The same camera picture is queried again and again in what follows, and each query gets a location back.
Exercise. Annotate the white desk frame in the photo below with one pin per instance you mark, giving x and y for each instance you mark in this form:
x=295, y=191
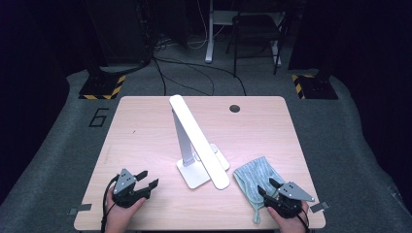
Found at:
x=209, y=39

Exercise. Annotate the black striped stand base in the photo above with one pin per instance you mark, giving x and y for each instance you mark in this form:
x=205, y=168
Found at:
x=317, y=87
x=100, y=86

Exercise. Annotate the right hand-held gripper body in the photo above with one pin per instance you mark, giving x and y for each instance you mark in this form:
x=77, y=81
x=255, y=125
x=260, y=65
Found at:
x=293, y=192

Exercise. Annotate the dark cabinet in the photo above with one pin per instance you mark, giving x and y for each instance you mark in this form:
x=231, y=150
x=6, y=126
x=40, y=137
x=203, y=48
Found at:
x=120, y=32

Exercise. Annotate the grey tape tab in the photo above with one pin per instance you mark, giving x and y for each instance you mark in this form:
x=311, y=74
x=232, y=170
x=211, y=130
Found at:
x=320, y=206
x=81, y=208

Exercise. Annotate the pale green fluffy towel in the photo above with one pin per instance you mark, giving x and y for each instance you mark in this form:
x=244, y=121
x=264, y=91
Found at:
x=251, y=174

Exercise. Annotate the white desk lamp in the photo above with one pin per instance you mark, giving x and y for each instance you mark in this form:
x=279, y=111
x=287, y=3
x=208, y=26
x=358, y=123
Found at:
x=194, y=129

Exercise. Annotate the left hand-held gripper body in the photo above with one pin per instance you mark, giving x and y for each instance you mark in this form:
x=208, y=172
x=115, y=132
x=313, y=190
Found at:
x=124, y=183

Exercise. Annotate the person's right hand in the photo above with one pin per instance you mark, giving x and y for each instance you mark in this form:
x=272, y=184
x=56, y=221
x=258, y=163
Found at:
x=294, y=225

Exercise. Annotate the black round table grommet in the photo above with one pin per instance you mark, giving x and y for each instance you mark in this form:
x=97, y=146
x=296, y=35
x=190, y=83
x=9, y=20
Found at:
x=234, y=108

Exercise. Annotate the black chair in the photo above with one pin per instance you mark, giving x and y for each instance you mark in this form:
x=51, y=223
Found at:
x=256, y=27

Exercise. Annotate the person's left hand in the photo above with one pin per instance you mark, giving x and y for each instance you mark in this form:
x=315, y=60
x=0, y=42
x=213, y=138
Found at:
x=118, y=218

